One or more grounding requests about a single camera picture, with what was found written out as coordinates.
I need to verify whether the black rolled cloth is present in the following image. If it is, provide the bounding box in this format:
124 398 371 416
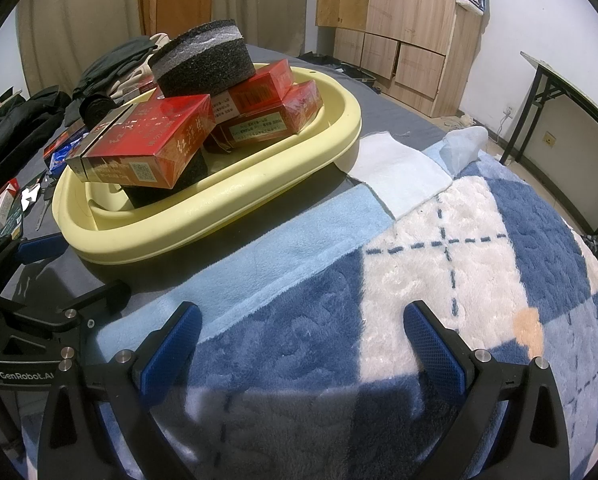
64 92 124 128

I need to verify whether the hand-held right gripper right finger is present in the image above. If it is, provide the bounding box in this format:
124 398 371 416
403 300 572 480

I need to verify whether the wooden cabinet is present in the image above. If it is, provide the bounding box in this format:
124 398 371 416
315 0 484 118

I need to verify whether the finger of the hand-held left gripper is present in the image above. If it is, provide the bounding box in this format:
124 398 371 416
0 232 64 301
0 280 131 323

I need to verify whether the black jacket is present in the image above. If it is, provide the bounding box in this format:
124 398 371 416
0 85 80 181

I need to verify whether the red gold print carton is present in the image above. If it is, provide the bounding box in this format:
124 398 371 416
210 59 296 123

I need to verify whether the small metal tool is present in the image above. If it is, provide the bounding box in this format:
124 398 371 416
34 175 54 231

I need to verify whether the dark red striped carton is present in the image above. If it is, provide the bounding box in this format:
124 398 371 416
65 97 150 181

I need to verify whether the dark green garment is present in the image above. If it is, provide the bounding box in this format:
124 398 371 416
71 35 160 98

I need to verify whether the blue packet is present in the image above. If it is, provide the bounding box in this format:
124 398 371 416
49 130 87 171

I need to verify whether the black folding table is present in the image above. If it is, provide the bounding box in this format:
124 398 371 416
496 51 598 266

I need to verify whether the black grey round foam block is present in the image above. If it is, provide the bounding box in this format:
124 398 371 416
149 19 257 98

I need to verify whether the beige curtain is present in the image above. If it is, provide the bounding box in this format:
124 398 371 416
16 0 310 96

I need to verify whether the small red box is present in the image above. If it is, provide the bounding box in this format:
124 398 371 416
43 130 80 158

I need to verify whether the glittery red carton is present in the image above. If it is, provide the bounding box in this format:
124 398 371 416
206 80 324 150

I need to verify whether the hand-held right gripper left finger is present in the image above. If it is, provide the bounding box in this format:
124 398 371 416
41 301 204 480

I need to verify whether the yellow plastic basin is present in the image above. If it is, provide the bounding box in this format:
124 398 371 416
52 63 362 266

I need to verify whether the black open suitcase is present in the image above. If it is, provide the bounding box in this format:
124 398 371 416
299 51 380 83

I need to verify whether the white towel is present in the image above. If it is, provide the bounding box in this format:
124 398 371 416
345 131 453 221

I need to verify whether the blue white checked blanket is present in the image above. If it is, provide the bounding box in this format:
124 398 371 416
21 127 598 480

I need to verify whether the white green cigarette pack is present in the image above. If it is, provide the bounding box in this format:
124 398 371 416
0 177 27 241

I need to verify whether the red cigarette carton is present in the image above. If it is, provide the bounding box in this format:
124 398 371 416
81 94 217 190

